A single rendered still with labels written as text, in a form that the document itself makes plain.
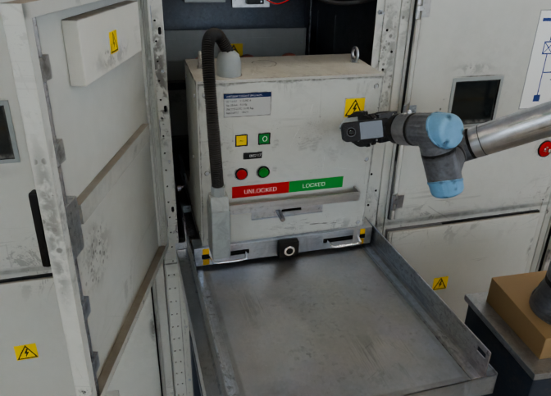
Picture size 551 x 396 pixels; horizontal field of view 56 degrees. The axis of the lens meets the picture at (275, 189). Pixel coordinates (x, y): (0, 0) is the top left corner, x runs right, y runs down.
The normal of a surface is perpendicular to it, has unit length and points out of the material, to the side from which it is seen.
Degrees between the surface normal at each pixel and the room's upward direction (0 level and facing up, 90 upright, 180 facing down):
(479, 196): 90
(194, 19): 90
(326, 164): 93
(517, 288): 4
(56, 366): 90
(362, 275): 0
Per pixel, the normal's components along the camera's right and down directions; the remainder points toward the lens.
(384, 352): 0.02, -0.90
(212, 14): 0.27, 0.41
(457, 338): -0.96, 0.10
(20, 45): -0.04, 0.42
